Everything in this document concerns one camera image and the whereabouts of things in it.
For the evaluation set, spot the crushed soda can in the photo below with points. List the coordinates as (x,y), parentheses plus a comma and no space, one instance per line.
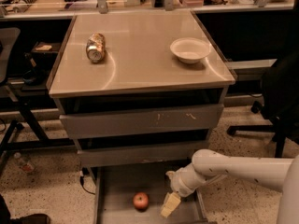
(96,48)

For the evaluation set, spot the white bowl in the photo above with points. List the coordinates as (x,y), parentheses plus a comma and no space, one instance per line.
(190,50)

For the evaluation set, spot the open bottom drawer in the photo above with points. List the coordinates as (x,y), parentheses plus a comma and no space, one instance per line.
(116,187)

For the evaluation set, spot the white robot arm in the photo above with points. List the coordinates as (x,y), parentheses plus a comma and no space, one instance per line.
(207,166)

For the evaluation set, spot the dark shoe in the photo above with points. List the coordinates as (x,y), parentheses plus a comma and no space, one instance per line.
(32,219)

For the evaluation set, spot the top grey drawer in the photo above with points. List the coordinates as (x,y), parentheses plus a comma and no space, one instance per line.
(128,122)

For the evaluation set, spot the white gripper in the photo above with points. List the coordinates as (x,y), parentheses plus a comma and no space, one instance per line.
(179,183)

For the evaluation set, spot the grey drawer cabinet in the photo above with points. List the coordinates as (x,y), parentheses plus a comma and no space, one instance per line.
(139,71)

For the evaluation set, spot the grey drawer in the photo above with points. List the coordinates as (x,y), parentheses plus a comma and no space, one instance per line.
(128,122)
(108,156)

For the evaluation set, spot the middle grey drawer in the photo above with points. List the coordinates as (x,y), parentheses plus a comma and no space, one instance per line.
(108,156)

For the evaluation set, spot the black office chair right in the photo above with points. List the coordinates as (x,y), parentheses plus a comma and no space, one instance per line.
(280,90)

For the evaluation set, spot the red apple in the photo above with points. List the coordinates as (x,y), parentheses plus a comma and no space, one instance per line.
(141,201)

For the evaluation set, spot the plastic water bottle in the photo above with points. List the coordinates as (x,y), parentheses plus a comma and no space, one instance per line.
(24,163)

